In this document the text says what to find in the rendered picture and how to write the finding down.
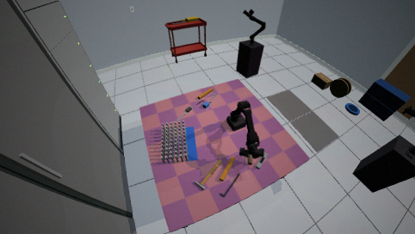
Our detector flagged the orange rectangular block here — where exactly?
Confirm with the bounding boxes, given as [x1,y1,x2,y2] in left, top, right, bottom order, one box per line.
[220,157,235,181]
[198,88,214,99]

